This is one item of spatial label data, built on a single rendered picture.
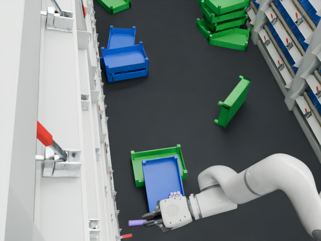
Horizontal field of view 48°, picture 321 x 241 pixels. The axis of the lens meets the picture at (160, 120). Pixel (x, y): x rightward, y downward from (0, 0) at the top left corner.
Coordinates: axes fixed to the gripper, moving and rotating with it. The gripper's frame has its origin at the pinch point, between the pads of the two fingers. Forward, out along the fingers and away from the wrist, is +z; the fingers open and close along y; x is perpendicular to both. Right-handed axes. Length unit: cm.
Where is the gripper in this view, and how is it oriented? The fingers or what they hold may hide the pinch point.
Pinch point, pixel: (148, 220)
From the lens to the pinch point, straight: 132.1
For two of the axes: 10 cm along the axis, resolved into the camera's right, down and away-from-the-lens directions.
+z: -9.6, 2.7, 0.3
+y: 2.0, 7.7, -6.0
